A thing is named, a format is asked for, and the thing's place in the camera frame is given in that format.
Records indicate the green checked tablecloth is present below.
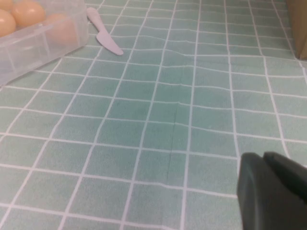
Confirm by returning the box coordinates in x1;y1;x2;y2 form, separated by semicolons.
0;0;307;230

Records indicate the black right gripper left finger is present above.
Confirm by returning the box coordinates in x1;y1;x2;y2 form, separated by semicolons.
236;152;307;230

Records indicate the white plastic knife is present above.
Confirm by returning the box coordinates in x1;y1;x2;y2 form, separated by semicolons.
85;7;124;56

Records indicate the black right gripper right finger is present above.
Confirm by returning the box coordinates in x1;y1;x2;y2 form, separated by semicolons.
263;151;307;201

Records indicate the clear plastic egg box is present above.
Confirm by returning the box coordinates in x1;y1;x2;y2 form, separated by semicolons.
0;0;90;87

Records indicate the tan brown egg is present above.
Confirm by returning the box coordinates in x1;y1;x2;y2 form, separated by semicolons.
0;9;17;38
45;13;79;46
0;0;14;12
11;0;47;28

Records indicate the brown cardboard box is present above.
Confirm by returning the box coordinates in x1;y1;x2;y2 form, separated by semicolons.
285;0;307;60

